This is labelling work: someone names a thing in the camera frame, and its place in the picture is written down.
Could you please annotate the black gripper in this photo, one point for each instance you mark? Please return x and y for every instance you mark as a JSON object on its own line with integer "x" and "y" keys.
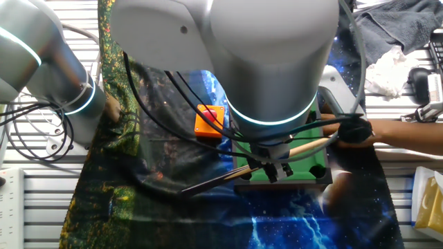
{"x": 270, "y": 154}

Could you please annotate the wooden pool cue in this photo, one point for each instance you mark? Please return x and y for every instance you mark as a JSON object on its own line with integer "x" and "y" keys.
{"x": 311, "y": 145}

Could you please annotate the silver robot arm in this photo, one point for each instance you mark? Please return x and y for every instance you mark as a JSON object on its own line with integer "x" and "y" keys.
{"x": 270, "y": 52}

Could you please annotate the person's bare forearm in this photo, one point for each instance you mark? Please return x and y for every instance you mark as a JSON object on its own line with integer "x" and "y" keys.
{"x": 412, "y": 136}

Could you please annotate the mini green pool table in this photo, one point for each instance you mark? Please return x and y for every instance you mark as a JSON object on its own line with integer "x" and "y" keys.
{"x": 304, "y": 166}

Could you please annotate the person's bare hand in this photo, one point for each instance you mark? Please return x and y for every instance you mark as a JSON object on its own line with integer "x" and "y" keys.
{"x": 377, "y": 133}

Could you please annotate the orange box with red button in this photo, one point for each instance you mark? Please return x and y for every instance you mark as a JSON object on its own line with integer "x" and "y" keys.
{"x": 207, "y": 129}

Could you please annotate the galaxy and forest printed cloth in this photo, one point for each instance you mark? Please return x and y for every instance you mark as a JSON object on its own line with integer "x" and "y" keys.
{"x": 173, "y": 214}

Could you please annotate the yellow package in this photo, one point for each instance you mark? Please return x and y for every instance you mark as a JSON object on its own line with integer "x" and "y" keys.
{"x": 424, "y": 173}

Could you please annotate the crumpled white tissue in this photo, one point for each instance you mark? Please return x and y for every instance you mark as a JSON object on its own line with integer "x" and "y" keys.
{"x": 391, "y": 72}

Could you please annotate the gold tissue box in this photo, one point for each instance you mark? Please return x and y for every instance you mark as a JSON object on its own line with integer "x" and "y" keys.
{"x": 431, "y": 204}

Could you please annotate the black rounded device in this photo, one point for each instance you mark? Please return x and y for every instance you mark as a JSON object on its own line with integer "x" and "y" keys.
{"x": 418, "y": 83}

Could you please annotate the grey towel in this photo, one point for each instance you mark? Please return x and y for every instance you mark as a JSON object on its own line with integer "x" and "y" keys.
{"x": 398, "y": 24}

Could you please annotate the black keyboard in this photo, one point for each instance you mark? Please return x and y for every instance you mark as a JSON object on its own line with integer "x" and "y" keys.
{"x": 437, "y": 52}

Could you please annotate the white power strip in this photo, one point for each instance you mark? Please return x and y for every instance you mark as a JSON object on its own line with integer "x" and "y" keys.
{"x": 12, "y": 207}

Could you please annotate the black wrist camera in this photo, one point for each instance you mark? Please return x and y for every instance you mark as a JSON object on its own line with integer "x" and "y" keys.
{"x": 354, "y": 130}

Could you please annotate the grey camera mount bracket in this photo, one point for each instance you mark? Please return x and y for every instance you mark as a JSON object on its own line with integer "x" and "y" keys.
{"x": 337, "y": 90}

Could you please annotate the silver camera on small stand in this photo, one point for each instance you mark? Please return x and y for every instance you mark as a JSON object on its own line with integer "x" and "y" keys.
{"x": 432, "y": 110}

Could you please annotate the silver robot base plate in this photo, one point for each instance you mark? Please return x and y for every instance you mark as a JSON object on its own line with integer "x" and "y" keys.
{"x": 59, "y": 145}

